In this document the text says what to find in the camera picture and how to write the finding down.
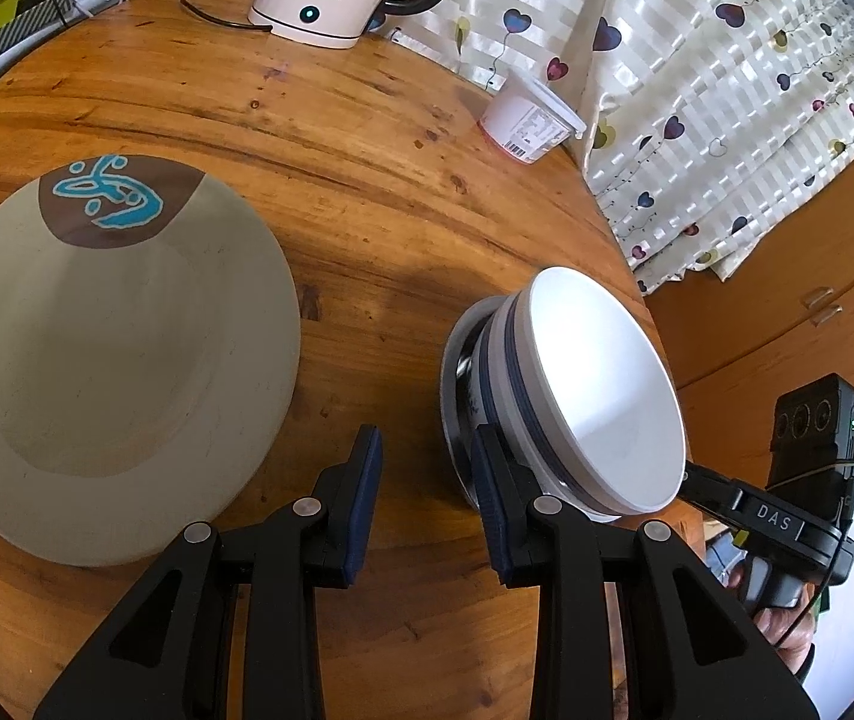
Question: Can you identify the white bowl with blue stripe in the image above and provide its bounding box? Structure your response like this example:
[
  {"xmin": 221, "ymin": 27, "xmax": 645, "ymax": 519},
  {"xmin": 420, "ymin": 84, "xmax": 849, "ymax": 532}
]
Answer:
[{"xmin": 483, "ymin": 266, "xmax": 689, "ymax": 518}]

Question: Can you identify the large beige patterned plate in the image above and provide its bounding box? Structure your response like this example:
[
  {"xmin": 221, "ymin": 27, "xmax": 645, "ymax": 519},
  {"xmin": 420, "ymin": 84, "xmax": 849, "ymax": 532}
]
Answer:
[{"xmin": 0, "ymin": 154, "xmax": 302, "ymax": 567}]

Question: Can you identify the person's right hand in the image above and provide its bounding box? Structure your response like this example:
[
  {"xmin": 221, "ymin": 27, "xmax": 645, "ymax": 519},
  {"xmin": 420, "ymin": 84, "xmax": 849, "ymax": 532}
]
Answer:
[{"xmin": 727, "ymin": 564, "xmax": 822, "ymax": 680}]

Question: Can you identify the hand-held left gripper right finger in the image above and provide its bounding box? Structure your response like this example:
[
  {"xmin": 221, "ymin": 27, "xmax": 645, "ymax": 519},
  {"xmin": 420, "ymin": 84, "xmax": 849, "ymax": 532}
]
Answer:
[{"xmin": 470, "ymin": 424, "xmax": 822, "ymax": 720}]

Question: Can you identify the clear plastic handle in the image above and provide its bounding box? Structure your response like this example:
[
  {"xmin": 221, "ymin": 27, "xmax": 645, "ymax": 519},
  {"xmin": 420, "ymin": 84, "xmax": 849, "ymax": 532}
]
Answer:
[{"xmin": 805, "ymin": 286, "xmax": 844, "ymax": 327}]

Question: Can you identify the wooden cabinet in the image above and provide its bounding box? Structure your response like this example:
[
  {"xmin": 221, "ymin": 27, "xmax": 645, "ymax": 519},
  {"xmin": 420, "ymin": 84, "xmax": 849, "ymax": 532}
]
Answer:
[{"xmin": 640, "ymin": 142, "xmax": 854, "ymax": 500}]

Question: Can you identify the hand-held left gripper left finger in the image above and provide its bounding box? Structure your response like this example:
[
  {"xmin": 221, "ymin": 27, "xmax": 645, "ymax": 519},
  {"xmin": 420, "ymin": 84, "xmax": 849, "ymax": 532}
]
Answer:
[{"xmin": 32, "ymin": 424, "xmax": 385, "ymax": 720}]

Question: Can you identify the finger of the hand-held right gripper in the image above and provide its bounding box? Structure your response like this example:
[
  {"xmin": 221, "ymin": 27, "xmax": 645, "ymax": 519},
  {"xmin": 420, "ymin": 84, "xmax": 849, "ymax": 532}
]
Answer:
[{"xmin": 678, "ymin": 463, "xmax": 743, "ymax": 524}]

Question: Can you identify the white yogurt tub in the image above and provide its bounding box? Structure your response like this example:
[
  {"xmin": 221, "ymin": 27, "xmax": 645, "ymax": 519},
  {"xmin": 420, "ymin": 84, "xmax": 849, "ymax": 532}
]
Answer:
[{"xmin": 479, "ymin": 67, "xmax": 588, "ymax": 164}]

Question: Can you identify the steel bowl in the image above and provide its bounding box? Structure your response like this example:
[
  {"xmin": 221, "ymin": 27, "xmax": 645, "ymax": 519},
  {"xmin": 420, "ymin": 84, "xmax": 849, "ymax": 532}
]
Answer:
[{"xmin": 439, "ymin": 296, "xmax": 540, "ymax": 509}]

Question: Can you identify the heart print curtain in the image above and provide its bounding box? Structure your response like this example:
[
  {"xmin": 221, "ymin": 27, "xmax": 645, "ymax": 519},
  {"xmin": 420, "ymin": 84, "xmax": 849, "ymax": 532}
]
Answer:
[{"xmin": 362, "ymin": 0, "xmax": 854, "ymax": 293}]

